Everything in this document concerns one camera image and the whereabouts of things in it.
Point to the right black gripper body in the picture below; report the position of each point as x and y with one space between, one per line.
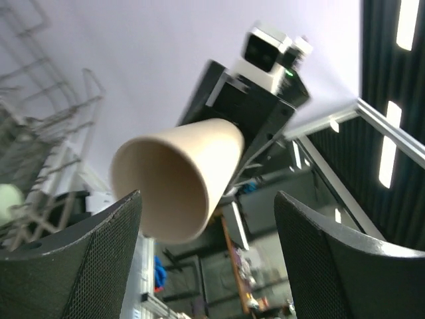
259 114

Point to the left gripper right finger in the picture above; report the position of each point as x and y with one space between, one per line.
337 272

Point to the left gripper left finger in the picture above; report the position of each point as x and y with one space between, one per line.
79 272

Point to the beige paper cup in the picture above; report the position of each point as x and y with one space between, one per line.
181 174

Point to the pale green cup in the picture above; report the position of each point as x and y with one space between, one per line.
11 200

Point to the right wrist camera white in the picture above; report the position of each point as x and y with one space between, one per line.
269 55

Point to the grey wire dish rack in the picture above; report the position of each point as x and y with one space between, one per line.
46 126

